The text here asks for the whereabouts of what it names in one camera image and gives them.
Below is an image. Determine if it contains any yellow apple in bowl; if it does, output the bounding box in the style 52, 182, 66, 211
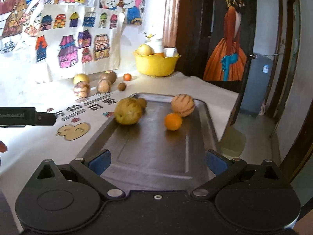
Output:
137, 44, 154, 56

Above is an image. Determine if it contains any small brown fruit in tray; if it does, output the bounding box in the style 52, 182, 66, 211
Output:
137, 98, 147, 109

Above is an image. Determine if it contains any orange tangerine in tray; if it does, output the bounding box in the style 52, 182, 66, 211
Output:
164, 113, 183, 131

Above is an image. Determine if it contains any tan round melon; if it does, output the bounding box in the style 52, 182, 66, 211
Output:
97, 79, 112, 93

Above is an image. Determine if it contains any grey appliance in hallway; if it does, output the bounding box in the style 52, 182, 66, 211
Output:
240, 55, 273, 117

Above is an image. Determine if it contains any purple striped pepino melon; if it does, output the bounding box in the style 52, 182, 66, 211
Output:
74, 81, 90, 98

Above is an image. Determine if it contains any yellow plastic bowl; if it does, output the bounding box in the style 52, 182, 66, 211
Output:
133, 50, 181, 77

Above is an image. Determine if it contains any grey metal tray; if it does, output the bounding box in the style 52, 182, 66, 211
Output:
78, 93, 219, 193

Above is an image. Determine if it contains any small brown longan fruit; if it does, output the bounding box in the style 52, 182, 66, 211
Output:
117, 82, 127, 91

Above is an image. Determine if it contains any lady in orange dress painting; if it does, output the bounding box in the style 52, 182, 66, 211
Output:
203, 0, 256, 82

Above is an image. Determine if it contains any houses drawing paper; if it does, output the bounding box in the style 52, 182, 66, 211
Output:
33, 4, 125, 83

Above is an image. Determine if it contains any yellow pear in tray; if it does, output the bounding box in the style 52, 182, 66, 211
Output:
113, 98, 143, 125

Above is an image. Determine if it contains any white paper box in bowl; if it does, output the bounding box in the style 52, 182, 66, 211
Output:
163, 47, 179, 57

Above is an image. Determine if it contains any large yellow lemon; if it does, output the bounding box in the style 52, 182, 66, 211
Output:
73, 74, 90, 85

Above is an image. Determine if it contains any white jar with flowers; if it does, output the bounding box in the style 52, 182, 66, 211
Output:
144, 32, 164, 54

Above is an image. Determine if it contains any white printed table cloth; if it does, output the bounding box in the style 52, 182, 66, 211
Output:
1, 73, 238, 176

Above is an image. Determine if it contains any person's left hand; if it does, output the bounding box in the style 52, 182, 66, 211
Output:
0, 141, 7, 153

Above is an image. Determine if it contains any small orange kumquat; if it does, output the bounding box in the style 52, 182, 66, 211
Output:
123, 73, 132, 81

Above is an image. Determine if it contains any brown kiwi with sticker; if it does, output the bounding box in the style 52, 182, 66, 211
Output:
100, 70, 117, 84

